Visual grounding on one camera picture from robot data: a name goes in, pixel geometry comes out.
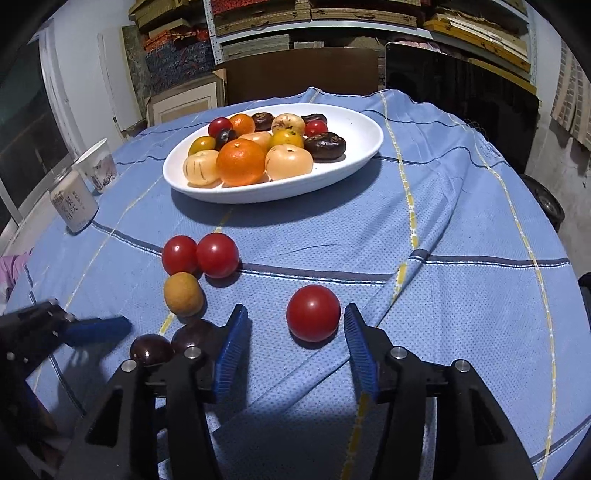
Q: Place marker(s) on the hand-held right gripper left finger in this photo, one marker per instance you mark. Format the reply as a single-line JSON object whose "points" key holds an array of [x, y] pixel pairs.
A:
{"points": [[231, 350]]}

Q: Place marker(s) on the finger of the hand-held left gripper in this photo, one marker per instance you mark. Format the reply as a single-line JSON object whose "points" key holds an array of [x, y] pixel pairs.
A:
{"points": [[18, 374], [99, 330]]}

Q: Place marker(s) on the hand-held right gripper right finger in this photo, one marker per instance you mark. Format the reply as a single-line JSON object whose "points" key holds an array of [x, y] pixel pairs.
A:
{"points": [[362, 355]]}

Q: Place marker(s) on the red cherry tomato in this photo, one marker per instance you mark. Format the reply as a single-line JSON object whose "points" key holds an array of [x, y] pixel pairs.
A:
{"points": [[313, 319], [316, 129], [219, 126], [217, 254], [180, 254]]}

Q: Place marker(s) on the orange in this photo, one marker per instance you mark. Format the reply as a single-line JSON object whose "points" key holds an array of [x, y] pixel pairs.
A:
{"points": [[242, 123], [241, 161]]}

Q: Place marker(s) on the yellow cherry tomato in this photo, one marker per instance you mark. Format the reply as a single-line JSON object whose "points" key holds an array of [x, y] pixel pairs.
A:
{"points": [[286, 138], [202, 145]]}

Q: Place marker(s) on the large dark water chestnut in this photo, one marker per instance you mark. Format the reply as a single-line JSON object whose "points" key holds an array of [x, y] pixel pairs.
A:
{"points": [[314, 118], [325, 145], [262, 121]]}

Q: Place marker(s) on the pale orange tomato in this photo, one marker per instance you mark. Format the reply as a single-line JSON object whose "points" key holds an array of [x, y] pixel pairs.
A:
{"points": [[255, 138]]}

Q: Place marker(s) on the dark purple cherry tomato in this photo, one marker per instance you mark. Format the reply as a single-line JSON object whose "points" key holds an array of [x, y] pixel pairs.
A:
{"points": [[226, 136]]}

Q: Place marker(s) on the white oval plate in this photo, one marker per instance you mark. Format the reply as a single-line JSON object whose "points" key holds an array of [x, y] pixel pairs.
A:
{"points": [[360, 134]]}

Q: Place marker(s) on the small dark water chestnut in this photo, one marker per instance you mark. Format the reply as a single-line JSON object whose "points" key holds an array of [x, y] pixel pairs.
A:
{"points": [[194, 334], [151, 350]]}

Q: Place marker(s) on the tan longan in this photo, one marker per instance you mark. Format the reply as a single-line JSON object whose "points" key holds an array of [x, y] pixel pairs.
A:
{"points": [[183, 294]]}

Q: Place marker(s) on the pink cloth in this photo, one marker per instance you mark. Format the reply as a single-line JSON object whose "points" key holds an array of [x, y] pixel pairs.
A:
{"points": [[11, 270]]}

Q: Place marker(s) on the blue checked tablecloth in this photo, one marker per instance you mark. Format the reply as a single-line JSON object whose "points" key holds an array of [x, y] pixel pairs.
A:
{"points": [[461, 300]]}

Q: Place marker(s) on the white drink can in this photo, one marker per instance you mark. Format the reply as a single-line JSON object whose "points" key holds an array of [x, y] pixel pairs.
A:
{"points": [[74, 203]]}

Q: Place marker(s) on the white paper cup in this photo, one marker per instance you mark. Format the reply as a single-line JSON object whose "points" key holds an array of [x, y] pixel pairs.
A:
{"points": [[99, 166]]}

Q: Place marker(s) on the pale beige loquat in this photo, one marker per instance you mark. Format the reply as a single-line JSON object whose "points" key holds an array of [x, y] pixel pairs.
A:
{"points": [[201, 168], [288, 122], [288, 161]]}

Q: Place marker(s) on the window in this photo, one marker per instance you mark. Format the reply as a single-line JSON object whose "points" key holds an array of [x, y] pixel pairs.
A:
{"points": [[23, 138]]}

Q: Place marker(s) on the black round stool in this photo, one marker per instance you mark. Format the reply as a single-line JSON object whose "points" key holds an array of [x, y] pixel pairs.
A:
{"points": [[547, 203]]}

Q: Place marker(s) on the pale cardboard box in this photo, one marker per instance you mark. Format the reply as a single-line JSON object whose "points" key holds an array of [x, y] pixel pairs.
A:
{"points": [[184, 99]]}

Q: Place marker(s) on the black panel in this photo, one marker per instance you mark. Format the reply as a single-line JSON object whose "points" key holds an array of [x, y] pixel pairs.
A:
{"points": [[461, 92]]}

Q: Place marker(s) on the patterned storage box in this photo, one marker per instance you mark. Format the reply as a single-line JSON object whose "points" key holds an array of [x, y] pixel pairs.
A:
{"points": [[178, 53]]}

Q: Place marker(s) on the brown cardboard sheet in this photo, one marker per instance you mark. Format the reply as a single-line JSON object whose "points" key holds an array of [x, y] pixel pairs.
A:
{"points": [[300, 69]]}

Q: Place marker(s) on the hanging woven mat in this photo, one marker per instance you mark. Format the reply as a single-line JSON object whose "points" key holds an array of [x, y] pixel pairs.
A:
{"points": [[572, 92]]}

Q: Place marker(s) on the shelf unit with boxes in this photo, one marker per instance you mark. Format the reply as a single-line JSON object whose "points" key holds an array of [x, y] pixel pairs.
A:
{"points": [[369, 18]]}

